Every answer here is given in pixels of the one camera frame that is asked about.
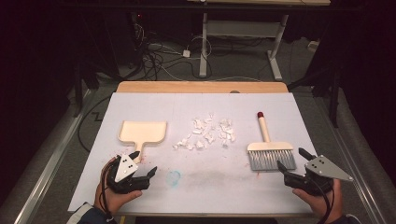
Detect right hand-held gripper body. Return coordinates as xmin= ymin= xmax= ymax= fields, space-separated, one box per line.
xmin=283 ymin=154 xmax=354 ymax=197

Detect person's right hand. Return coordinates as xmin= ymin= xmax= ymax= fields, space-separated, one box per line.
xmin=292 ymin=180 xmax=344 ymax=224

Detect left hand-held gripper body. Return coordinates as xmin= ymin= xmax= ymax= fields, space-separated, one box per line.
xmin=106 ymin=153 xmax=151 ymax=194

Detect white table cover sheet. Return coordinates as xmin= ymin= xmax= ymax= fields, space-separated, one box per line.
xmin=67 ymin=91 xmax=341 ymax=216

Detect light wooden table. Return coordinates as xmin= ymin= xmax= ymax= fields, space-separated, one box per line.
xmin=116 ymin=80 xmax=290 ymax=94

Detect right hand-held gripper black cable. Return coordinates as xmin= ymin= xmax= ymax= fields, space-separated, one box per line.
xmin=306 ymin=176 xmax=336 ymax=224

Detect hand-held gripper black cable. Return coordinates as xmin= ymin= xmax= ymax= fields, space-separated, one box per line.
xmin=306 ymin=176 xmax=336 ymax=224
xmin=99 ymin=158 xmax=119 ymax=224

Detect black metal stand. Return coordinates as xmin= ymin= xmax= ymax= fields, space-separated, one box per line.
xmin=72 ymin=62 xmax=104 ymax=119
xmin=288 ymin=62 xmax=342 ymax=129

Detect cream hand brush red-tipped handle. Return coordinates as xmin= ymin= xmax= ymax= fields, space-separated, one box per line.
xmin=247 ymin=111 xmax=297 ymax=172

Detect pile of white paper scraps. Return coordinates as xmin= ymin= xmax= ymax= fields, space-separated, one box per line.
xmin=172 ymin=113 xmax=236 ymax=151

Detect left hand-held gripper black cable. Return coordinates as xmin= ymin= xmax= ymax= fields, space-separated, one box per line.
xmin=99 ymin=158 xmax=119 ymax=224

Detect cream plastic dustpan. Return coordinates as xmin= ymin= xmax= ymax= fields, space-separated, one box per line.
xmin=117 ymin=120 xmax=168 ymax=164

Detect tangle of floor cables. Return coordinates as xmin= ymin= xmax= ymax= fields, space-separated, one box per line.
xmin=130 ymin=21 xmax=214 ymax=82

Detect white metal desk frame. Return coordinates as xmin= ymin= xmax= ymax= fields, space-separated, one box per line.
xmin=186 ymin=0 xmax=332 ymax=82

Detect person's left hand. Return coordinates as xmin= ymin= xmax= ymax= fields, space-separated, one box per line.
xmin=93 ymin=157 xmax=143 ymax=216

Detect black floor cable loop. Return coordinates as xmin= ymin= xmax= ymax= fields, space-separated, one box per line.
xmin=77 ymin=94 xmax=112 ymax=153

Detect silver metal floor rail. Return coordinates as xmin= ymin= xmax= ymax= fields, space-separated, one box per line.
xmin=13 ymin=89 xmax=96 ymax=224
xmin=313 ymin=92 xmax=389 ymax=224

